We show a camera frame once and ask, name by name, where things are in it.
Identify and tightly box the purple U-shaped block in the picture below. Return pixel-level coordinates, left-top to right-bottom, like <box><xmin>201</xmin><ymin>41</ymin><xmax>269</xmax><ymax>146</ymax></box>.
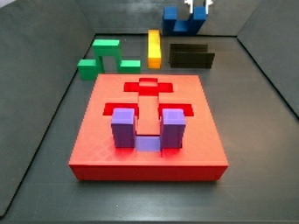
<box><xmin>110</xmin><ymin>108</ymin><xmax>185</xmax><ymax>151</ymax></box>

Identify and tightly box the green stepped block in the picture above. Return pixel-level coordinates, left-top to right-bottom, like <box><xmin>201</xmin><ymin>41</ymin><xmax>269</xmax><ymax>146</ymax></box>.
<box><xmin>76</xmin><ymin>38</ymin><xmax>141</xmax><ymax>81</ymax></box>

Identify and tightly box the red base board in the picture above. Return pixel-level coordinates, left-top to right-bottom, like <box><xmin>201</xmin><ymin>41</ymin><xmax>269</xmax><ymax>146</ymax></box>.
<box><xmin>69</xmin><ymin>74</ymin><xmax>229</xmax><ymax>181</ymax></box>

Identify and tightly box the black angled fixture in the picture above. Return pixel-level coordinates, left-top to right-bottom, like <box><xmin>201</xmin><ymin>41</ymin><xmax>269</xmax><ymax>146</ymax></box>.
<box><xmin>169</xmin><ymin>44</ymin><xmax>214</xmax><ymax>69</ymax></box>

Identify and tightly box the blue U-shaped block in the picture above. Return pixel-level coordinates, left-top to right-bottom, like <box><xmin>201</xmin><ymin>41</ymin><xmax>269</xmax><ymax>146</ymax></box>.
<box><xmin>162</xmin><ymin>6</ymin><xmax>206</xmax><ymax>36</ymax></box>

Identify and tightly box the yellow long bar block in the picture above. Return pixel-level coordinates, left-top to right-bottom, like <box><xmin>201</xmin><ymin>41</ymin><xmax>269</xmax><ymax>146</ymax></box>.
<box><xmin>146</xmin><ymin>30</ymin><xmax>161</xmax><ymax>69</ymax></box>

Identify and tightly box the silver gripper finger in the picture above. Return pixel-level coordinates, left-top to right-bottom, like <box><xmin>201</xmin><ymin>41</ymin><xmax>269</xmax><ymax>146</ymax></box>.
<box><xmin>202</xmin><ymin>0</ymin><xmax>213</xmax><ymax>14</ymax></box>
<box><xmin>182</xmin><ymin>0</ymin><xmax>193</xmax><ymax>14</ymax></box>

